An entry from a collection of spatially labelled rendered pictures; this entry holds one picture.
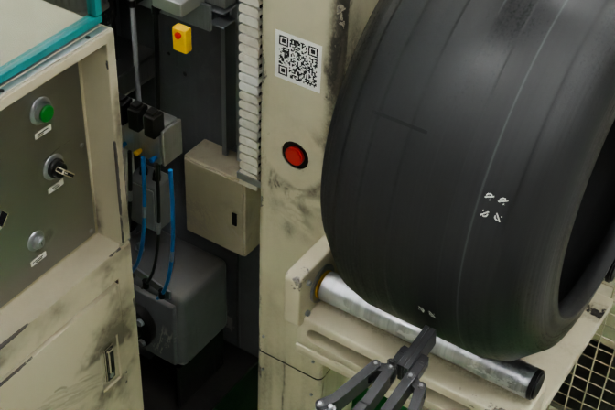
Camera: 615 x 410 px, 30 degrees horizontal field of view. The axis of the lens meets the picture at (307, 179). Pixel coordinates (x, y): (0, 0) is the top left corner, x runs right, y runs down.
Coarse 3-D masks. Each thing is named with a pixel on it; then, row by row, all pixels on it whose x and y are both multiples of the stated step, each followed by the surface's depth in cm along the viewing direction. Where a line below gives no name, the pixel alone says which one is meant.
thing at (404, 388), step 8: (408, 376) 136; (400, 384) 135; (408, 384) 135; (400, 392) 134; (408, 392) 136; (392, 400) 134; (400, 400) 134; (384, 408) 133; (392, 408) 133; (400, 408) 136
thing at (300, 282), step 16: (320, 240) 168; (304, 256) 165; (320, 256) 165; (288, 272) 162; (304, 272) 162; (320, 272) 165; (336, 272) 171; (288, 288) 163; (304, 288) 163; (288, 304) 165; (304, 304) 165; (288, 320) 167
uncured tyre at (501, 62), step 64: (384, 0) 134; (448, 0) 128; (512, 0) 126; (576, 0) 124; (384, 64) 129; (448, 64) 126; (512, 64) 123; (576, 64) 122; (384, 128) 128; (448, 128) 125; (512, 128) 122; (576, 128) 122; (320, 192) 141; (384, 192) 130; (448, 192) 126; (512, 192) 123; (576, 192) 126; (384, 256) 135; (448, 256) 129; (512, 256) 126; (576, 256) 169; (448, 320) 137; (512, 320) 133; (576, 320) 157
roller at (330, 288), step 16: (320, 288) 165; (336, 288) 164; (336, 304) 165; (352, 304) 163; (368, 304) 162; (368, 320) 163; (384, 320) 161; (400, 320) 160; (400, 336) 160; (416, 336) 159; (432, 352) 159; (448, 352) 157; (464, 352) 156; (464, 368) 157; (480, 368) 155; (496, 368) 154; (512, 368) 153; (528, 368) 153; (512, 384) 153; (528, 384) 152
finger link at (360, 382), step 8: (376, 360) 138; (368, 368) 137; (376, 368) 137; (360, 376) 136; (368, 376) 137; (344, 384) 136; (352, 384) 136; (360, 384) 136; (368, 384) 138; (336, 392) 135; (344, 392) 135; (352, 392) 136; (360, 392) 137; (320, 400) 134; (328, 400) 134; (336, 400) 134; (344, 400) 135; (320, 408) 134; (336, 408) 135
